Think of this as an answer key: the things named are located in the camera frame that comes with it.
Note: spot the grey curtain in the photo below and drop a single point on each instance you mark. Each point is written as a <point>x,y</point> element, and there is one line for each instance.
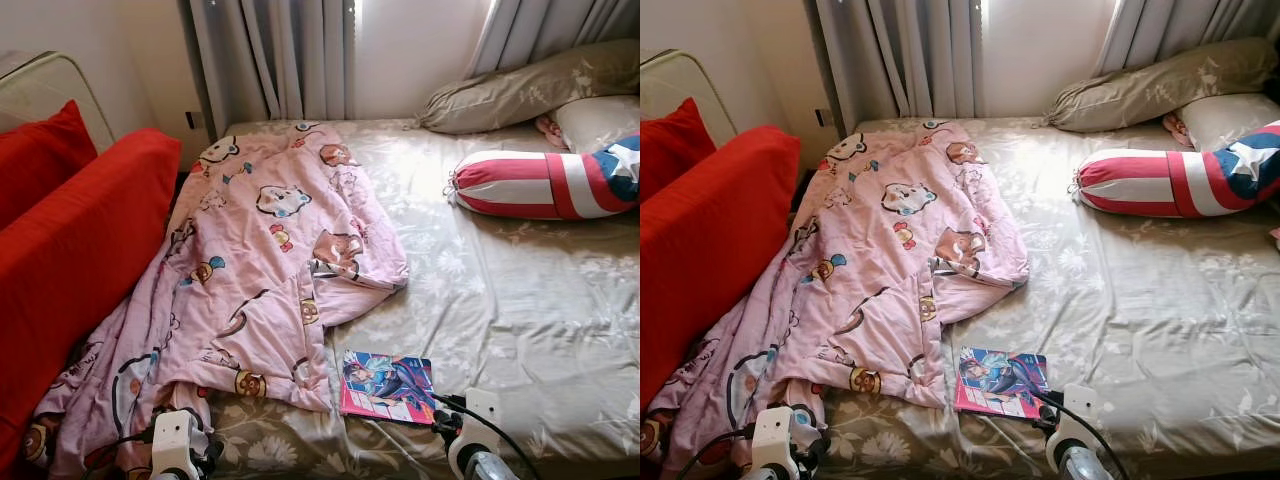
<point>560,30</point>
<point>270,60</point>
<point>1190,30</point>
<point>895,60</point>

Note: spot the large red cushion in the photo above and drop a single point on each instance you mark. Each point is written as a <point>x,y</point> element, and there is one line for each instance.
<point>80,250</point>
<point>710,240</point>

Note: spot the pink cartoon print blanket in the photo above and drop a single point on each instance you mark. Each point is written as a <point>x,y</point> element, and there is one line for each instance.
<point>870,270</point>
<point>250,270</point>

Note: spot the beige floral bed sheet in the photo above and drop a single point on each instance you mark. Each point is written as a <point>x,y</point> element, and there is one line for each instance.
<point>500,300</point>
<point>1120,300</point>

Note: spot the small red cushion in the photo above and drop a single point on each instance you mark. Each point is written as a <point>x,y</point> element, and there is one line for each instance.
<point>40,160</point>
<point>668,135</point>

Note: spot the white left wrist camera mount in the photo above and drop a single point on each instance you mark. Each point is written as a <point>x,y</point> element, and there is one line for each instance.
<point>775,438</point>
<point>172,440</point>

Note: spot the small pink soft toy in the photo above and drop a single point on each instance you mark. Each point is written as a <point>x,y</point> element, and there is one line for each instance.
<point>548,128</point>
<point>1172,128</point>

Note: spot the white pillow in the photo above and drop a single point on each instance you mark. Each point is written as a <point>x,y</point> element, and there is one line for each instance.
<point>600,120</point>
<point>1225,118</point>

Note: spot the colourful comic book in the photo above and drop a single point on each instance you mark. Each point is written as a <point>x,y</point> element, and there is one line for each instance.
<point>1000,382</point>
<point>385,388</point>

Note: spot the red white striped star bolster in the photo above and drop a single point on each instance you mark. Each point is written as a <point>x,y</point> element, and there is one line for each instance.
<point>540,185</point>
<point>1170,180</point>

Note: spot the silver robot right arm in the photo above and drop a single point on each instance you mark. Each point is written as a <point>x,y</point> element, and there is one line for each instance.
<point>1085,465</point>
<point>490,468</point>

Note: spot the beige floral pillow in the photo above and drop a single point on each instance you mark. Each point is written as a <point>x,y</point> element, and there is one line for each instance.
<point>1160,90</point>
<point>530,90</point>

